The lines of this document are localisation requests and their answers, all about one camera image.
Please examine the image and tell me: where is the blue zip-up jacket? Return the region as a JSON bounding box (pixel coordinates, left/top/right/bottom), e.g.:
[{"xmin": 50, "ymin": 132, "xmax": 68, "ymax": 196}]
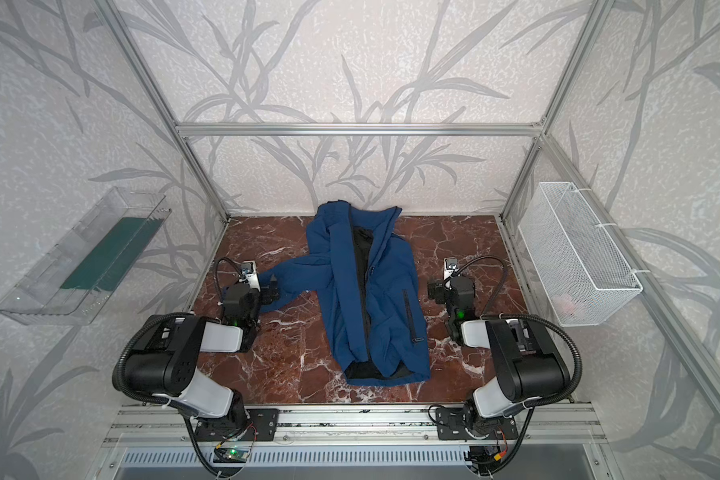
[{"xmin": 258, "ymin": 201, "xmax": 431, "ymax": 387}]

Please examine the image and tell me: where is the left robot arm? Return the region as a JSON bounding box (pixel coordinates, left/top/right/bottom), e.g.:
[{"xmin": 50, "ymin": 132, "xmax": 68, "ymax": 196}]
[{"xmin": 112, "ymin": 276, "xmax": 279, "ymax": 437}]

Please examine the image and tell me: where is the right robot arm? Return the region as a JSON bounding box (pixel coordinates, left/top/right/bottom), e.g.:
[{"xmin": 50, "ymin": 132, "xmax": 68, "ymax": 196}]
[{"xmin": 427, "ymin": 276, "xmax": 583, "ymax": 439}]

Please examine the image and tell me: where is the pink object in basket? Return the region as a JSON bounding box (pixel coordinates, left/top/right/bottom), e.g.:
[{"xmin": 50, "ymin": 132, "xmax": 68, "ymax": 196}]
[{"xmin": 552, "ymin": 294, "xmax": 582, "ymax": 318}]

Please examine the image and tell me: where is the green circuit board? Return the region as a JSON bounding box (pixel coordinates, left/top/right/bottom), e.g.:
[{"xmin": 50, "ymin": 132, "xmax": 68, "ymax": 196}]
[{"xmin": 214, "ymin": 446, "xmax": 250, "ymax": 464}]

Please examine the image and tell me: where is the right base wiring connector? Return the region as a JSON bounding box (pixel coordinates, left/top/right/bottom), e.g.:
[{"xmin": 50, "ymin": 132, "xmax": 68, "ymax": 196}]
[{"xmin": 464, "ymin": 446, "xmax": 512, "ymax": 477}]

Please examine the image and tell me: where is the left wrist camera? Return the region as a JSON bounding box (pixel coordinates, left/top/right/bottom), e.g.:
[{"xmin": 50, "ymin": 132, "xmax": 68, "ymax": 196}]
[{"xmin": 240, "ymin": 261, "xmax": 260, "ymax": 290}]

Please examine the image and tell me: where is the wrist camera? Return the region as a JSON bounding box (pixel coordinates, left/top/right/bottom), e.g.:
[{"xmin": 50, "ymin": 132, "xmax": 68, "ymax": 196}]
[
  {"xmin": 443, "ymin": 257, "xmax": 459, "ymax": 279},
  {"xmin": 240, "ymin": 261, "xmax": 260, "ymax": 290}
]

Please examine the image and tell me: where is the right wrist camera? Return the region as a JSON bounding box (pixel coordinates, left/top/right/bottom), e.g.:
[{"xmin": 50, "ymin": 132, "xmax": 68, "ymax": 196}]
[{"xmin": 443, "ymin": 257, "xmax": 459, "ymax": 279}]

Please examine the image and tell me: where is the white wire mesh basket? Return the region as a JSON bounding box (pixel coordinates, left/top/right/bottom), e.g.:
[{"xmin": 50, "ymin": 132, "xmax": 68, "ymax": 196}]
[{"xmin": 518, "ymin": 182, "xmax": 643, "ymax": 327}]

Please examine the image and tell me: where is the aluminium cage frame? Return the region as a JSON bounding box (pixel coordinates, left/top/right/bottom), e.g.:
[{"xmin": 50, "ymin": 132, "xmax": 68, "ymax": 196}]
[{"xmin": 94, "ymin": 1, "xmax": 720, "ymax": 421}]

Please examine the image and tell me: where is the clear plastic wall bin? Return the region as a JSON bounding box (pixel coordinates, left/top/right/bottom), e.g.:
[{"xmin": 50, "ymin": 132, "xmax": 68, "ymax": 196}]
[{"xmin": 0, "ymin": 187, "xmax": 172, "ymax": 326}]

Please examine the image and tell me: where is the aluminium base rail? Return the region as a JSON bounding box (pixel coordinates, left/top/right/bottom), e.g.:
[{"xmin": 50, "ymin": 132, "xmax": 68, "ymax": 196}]
[{"xmin": 102, "ymin": 403, "xmax": 607, "ymax": 448}]

